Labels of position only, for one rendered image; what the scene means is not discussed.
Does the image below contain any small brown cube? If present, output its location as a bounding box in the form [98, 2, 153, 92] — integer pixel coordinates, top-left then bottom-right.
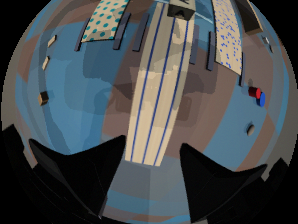
[37, 91, 49, 107]

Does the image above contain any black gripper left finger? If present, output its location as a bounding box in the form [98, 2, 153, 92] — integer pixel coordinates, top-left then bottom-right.
[28, 135, 126, 216]

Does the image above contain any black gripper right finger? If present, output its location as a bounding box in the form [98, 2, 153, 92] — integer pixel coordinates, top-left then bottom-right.
[180, 143, 267, 224]

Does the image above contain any small white cube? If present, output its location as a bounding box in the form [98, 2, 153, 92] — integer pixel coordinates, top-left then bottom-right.
[262, 37, 269, 44]

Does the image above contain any blue short cylinder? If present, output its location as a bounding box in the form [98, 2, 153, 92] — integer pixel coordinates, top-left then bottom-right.
[257, 92, 266, 108]

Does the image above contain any beige cube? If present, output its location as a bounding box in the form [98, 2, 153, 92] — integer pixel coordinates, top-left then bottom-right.
[166, 0, 196, 22]

